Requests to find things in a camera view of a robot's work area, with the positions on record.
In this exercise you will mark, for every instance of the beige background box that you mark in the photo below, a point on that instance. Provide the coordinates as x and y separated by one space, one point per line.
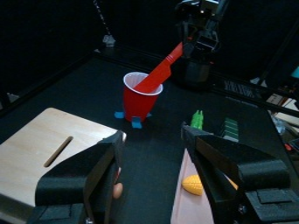
282 103

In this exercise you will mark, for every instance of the pink plastic tray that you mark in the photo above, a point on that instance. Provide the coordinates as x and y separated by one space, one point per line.
192 207

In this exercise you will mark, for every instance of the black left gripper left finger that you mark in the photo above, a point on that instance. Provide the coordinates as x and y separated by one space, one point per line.
78 180

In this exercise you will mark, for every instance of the green toy vegetable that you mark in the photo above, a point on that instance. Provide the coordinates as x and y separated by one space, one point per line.
198 120

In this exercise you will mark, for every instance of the blue tape piece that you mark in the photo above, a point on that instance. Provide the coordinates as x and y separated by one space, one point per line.
137 122
149 114
119 114

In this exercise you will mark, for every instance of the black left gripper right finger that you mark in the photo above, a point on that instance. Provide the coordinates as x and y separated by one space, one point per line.
241 180

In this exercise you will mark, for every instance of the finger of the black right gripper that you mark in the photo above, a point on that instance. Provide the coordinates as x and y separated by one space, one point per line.
189 43
208 45

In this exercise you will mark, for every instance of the cyan background object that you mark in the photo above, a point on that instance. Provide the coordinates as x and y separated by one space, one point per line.
296 72

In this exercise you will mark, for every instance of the wooden box with red drawer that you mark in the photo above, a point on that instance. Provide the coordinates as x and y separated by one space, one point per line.
47 145

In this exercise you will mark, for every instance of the patterned wooden cube block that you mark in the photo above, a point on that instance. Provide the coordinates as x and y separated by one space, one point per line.
230 129

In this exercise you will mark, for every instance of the black frame rail with label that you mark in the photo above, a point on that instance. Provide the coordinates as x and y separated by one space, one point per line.
241 89

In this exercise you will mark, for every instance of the yellow toy corn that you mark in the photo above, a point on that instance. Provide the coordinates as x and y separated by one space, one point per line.
193 184

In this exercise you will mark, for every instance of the red plastic cup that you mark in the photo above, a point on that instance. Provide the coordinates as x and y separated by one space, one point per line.
138 102

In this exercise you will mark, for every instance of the red plastic toy knife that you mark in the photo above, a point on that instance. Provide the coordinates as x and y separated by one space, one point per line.
158 75

